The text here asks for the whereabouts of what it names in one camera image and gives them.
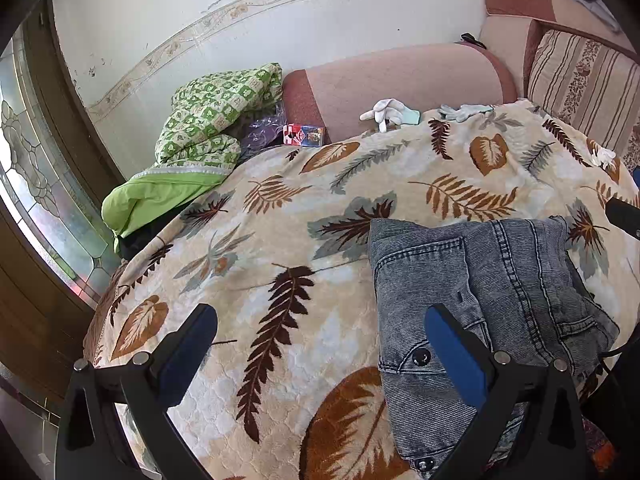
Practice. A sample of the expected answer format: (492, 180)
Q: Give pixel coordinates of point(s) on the small white glove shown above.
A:
(602, 156)

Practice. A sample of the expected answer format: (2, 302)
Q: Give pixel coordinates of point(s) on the small black object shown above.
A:
(469, 38)

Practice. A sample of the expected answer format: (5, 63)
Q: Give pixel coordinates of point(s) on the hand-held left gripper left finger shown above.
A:
(185, 355)

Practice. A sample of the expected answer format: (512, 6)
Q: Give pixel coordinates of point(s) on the green checked quilt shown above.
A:
(210, 110)

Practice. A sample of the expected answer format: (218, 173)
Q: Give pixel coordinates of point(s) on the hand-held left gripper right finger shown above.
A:
(457, 355)

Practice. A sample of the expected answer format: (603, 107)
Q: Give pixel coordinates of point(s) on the grey-white glove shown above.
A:
(467, 111)

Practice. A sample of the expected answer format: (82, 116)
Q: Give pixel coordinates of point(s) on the red and blue box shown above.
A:
(305, 135)

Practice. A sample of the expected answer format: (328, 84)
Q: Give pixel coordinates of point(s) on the wooden door with patterned glass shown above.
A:
(35, 160)

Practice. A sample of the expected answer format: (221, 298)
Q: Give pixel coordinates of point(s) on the grey cloth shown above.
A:
(595, 2)

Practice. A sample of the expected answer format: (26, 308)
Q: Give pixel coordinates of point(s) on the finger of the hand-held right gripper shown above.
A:
(625, 217)

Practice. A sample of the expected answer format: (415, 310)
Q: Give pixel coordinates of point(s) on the beige leaf-print blanket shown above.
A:
(280, 240)

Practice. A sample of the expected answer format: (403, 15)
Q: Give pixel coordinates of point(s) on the pink sofa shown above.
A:
(400, 80)

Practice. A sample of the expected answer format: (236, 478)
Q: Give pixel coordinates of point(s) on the striped sofa cushion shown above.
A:
(575, 80)

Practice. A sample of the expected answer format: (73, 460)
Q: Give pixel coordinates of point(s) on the dark cloth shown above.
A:
(140, 242)

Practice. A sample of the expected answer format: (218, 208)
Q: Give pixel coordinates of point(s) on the white glove with green cuff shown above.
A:
(387, 109)

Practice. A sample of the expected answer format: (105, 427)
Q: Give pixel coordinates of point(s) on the grey denim pants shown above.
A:
(500, 280)

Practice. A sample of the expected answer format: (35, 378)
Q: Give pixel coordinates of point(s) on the purple plastic bag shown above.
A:
(262, 132)

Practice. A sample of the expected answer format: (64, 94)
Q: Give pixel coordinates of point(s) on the light green cloth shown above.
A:
(150, 195)

